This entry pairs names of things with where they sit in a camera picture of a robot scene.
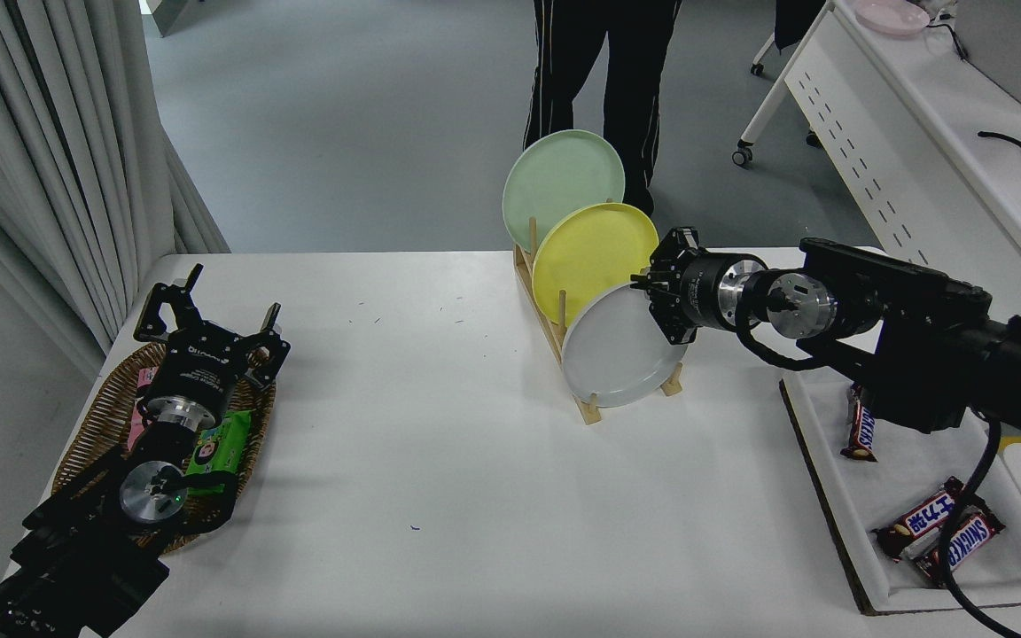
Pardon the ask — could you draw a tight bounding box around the left gripper's black drum body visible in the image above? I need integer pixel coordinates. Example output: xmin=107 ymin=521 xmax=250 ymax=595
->
xmin=149 ymin=324 xmax=265 ymax=417

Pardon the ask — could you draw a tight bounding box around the right gripper's black drum body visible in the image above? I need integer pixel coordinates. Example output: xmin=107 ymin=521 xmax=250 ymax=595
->
xmin=675 ymin=252 xmax=736 ymax=331

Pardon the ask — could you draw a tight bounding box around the grey plate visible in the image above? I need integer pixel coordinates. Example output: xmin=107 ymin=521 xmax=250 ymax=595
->
xmin=561 ymin=282 xmax=689 ymax=408

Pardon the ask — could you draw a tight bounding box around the yellow plate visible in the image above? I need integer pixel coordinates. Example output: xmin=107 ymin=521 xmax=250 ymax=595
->
xmin=531 ymin=202 xmax=660 ymax=329

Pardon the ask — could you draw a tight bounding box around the wooden plate rack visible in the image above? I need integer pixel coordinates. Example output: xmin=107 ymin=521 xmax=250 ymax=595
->
xmin=513 ymin=217 xmax=684 ymax=425

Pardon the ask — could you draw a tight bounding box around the pale green plate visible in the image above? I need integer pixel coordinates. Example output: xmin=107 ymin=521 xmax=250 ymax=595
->
xmin=502 ymin=128 xmax=626 ymax=253

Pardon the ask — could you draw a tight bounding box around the pink plate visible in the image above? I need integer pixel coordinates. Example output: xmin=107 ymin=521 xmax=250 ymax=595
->
xmin=854 ymin=0 xmax=931 ymax=36

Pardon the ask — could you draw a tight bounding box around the green snack pack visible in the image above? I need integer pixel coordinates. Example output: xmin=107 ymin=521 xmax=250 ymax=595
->
xmin=184 ymin=409 xmax=254 ymax=495

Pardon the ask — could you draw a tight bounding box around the pink snack pack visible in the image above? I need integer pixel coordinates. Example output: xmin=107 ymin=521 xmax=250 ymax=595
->
xmin=127 ymin=368 xmax=162 ymax=451

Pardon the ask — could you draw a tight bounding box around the brown wicker basket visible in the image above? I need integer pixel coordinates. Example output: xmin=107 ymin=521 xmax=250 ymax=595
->
xmin=51 ymin=341 xmax=277 ymax=555

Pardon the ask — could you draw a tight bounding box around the person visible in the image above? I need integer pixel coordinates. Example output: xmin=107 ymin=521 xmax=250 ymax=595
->
xmin=524 ymin=0 xmax=684 ymax=216

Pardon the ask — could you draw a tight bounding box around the small brown Snickers bar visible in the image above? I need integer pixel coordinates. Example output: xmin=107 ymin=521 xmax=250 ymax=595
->
xmin=840 ymin=384 xmax=878 ymax=463

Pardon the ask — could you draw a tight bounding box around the grey curtain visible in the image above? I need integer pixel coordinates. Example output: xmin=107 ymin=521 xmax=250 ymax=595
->
xmin=0 ymin=0 xmax=231 ymax=382

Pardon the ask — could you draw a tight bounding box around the white foam tray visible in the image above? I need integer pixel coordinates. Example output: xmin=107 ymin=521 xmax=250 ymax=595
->
xmin=779 ymin=359 xmax=1021 ymax=617

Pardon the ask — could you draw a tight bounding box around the white desk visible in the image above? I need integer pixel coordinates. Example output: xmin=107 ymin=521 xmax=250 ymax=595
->
xmin=732 ymin=0 xmax=1021 ymax=333

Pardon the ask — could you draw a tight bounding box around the Snickers bar with blue characters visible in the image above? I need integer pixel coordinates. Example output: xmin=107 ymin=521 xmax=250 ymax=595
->
xmin=874 ymin=477 xmax=969 ymax=561

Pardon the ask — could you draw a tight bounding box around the Snickers bar with Latin print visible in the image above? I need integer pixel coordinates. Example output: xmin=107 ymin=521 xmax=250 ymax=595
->
xmin=914 ymin=507 xmax=1006 ymax=588

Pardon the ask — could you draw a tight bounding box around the grey laptop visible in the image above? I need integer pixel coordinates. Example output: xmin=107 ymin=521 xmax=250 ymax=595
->
xmin=954 ymin=0 xmax=1021 ymax=123

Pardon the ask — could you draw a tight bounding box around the black cable with yellow plug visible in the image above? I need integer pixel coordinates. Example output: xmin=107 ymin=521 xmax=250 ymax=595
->
xmin=978 ymin=131 xmax=1021 ymax=165

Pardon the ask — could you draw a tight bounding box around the thin black cable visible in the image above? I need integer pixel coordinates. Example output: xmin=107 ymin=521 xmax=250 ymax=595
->
xmin=925 ymin=16 xmax=970 ymax=63

